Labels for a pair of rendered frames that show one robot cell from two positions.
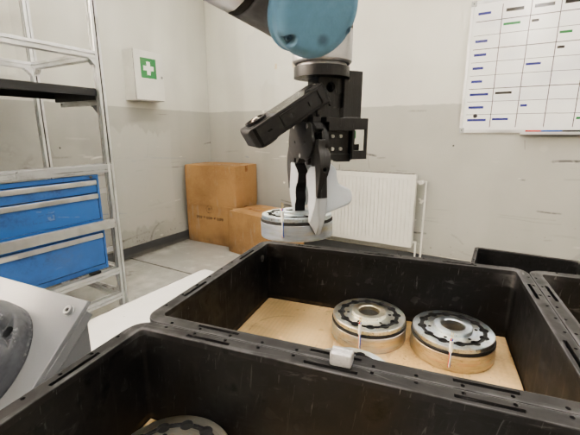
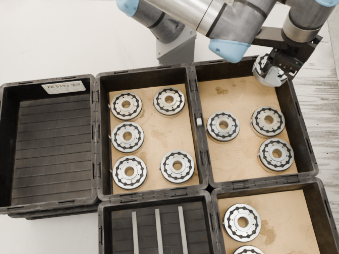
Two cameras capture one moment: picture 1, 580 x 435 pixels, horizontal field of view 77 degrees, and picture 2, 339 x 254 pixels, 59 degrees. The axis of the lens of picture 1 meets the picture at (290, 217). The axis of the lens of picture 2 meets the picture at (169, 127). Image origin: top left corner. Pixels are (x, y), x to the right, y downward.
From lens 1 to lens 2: 0.70 m
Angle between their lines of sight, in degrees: 70
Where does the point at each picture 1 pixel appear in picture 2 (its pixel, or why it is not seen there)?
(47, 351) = (181, 41)
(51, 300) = not seen: hidden behind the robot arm
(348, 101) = (299, 53)
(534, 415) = (202, 168)
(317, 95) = (279, 44)
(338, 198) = (273, 81)
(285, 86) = not seen: outside the picture
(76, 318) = (190, 37)
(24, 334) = (180, 29)
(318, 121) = (274, 52)
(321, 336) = (252, 108)
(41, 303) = not seen: hidden behind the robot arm
